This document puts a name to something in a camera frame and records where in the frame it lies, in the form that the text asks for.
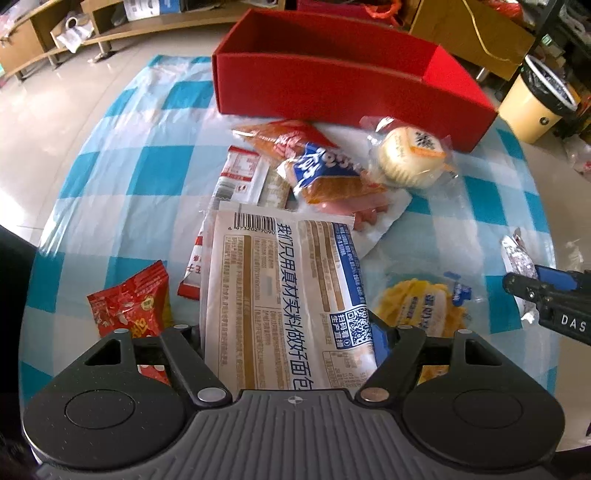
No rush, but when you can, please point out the long red white snack pack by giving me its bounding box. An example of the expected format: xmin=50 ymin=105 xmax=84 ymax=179
xmin=177 ymin=146 xmax=290 ymax=301

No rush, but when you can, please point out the cream trash bin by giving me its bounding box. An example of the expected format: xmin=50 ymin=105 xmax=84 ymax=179
xmin=498 ymin=55 xmax=578 ymax=144

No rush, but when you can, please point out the wooden TV cabinet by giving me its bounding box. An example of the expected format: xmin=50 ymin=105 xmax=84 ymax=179
xmin=1 ymin=1 xmax=535 ymax=80

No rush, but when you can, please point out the red peanut snack bag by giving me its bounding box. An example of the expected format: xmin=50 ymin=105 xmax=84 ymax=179
xmin=86 ymin=260 xmax=175 ymax=387

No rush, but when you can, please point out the red cardboard box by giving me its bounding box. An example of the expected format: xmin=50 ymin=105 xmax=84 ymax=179
xmin=212 ymin=9 xmax=497 ymax=152

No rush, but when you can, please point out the orange plastic bag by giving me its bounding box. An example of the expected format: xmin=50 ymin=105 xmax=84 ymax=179
xmin=363 ymin=0 xmax=403 ymax=27

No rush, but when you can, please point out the yellow cable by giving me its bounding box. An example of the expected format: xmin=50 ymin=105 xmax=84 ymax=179
xmin=461 ymin=0 xmax=523 ymax=66

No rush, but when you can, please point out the blue white checkered tablecloth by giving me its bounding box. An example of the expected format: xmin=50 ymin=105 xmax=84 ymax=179
xmin=19 ymin=55 xmax=559 ymax=402

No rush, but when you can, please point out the round steamed cake package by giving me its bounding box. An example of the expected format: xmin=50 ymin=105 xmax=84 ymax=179
xmin=360 ymin=116 xmax=459 ymax=190

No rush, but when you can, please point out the sausage vacuum pack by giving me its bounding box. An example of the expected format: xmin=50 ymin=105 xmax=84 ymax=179
xmin=317 ymin=188 xmax=412 ymax=259

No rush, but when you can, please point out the blue white carton box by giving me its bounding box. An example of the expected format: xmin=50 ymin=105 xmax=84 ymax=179
xmin=123 ymin=0 xmax=183 ymax=21

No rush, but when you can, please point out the silver Kaprons wafer package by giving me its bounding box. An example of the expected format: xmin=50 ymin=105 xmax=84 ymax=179
xmin=501 ymin=228 xmax=539 ymax=325

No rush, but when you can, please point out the yellow waffle package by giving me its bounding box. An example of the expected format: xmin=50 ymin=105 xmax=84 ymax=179
xmin=372 ymin=271 xmax=477 ymax=386

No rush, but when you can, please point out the orange blue snack bag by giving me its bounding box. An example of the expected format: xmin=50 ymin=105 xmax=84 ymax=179
xmin=232 ymin=120 xmax=386 ymax=205

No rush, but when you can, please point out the large white bread package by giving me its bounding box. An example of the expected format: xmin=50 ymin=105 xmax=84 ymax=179
xmin=202 ymin=203 xmax=377 ymax=395

